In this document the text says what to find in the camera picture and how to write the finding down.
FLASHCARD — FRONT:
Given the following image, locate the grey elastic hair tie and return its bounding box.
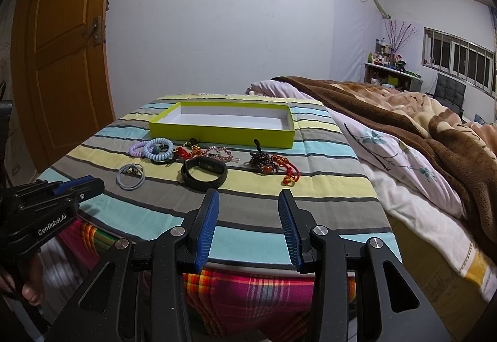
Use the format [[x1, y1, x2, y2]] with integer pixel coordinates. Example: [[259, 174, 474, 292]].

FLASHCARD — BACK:
[[115, 163, 147, 192]]

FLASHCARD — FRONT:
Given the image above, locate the purple spiral hair tie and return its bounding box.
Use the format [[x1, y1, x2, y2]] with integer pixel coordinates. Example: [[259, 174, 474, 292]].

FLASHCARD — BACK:
[[128, 139, 151, 159]]

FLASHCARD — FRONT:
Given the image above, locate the light blue spiral hair tie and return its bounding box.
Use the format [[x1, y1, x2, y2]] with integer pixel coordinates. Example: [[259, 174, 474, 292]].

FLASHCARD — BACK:
[[142, 137, 176, 164]]

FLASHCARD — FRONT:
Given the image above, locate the black fitness band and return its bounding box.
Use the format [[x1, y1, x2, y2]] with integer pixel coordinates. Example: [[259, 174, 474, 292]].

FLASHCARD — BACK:
[[181, 156, 228, 191]]

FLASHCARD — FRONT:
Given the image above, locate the pink crystal bracelet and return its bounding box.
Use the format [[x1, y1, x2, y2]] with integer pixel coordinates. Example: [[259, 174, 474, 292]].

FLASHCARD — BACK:
[[204, 145, 239, 164]]

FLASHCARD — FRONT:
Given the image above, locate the dark beaded bracelet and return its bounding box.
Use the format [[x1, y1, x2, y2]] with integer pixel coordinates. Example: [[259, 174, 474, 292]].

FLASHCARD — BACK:
[[248, 138, 277, 175]]

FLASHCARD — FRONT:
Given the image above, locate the red knotted cord charm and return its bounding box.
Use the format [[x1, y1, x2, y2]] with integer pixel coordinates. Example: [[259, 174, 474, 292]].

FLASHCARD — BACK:
[[272, 154, 301, 187]]

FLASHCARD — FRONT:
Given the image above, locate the person's left hand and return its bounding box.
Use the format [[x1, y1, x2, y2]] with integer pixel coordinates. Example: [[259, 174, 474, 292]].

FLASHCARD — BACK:
[[1, 255, 45, 306]]

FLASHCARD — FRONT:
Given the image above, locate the plaid colourful blanket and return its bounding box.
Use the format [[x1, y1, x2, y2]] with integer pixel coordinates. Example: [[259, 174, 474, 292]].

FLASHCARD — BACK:
[[38, 218, 358, 342]]

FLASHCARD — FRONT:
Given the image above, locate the striped tablecloth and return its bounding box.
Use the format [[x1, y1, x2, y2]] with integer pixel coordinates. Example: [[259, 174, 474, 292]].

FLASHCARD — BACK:
[[41, 95, 399, 273]]

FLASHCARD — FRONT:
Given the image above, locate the orange wooden door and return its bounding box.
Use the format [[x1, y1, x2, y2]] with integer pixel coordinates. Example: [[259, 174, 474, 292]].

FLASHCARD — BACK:
[[11, 0, 116, 172]]

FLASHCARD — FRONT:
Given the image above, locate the pink floral duvet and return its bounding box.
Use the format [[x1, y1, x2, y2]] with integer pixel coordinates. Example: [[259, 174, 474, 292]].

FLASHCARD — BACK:
[[248, 78, 496, 301]]

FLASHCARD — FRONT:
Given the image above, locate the lime green shallow box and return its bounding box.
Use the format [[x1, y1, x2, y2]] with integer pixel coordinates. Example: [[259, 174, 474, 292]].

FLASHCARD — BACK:
[[149, 100, 295, 149]]

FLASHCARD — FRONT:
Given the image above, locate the brown fleece blanket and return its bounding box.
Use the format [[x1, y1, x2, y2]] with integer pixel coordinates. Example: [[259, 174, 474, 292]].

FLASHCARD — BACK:
[[280, 77, 496, 254]]

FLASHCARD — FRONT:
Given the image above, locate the cluttered shelf desk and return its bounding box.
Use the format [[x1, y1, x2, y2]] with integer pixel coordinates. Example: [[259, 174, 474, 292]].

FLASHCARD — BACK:
[[364, 39, 423, 92]]

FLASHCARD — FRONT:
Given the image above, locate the black quilted chair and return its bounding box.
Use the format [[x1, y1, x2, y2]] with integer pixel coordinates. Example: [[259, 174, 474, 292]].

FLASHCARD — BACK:
[[427, 74, 466, 118]]

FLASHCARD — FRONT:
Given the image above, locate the purple branch decoration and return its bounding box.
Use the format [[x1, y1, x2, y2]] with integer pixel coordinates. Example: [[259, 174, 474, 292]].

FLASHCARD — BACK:
[[383, 19, 418, 54]]

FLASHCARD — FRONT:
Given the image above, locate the barred window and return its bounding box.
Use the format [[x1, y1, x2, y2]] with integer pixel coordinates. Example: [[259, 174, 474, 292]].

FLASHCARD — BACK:
[[422, 27, 496, 95]]

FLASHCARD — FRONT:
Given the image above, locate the brass door handle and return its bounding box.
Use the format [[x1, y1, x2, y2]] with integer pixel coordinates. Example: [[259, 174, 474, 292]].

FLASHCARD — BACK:
[[81, 16, 104, 46]]

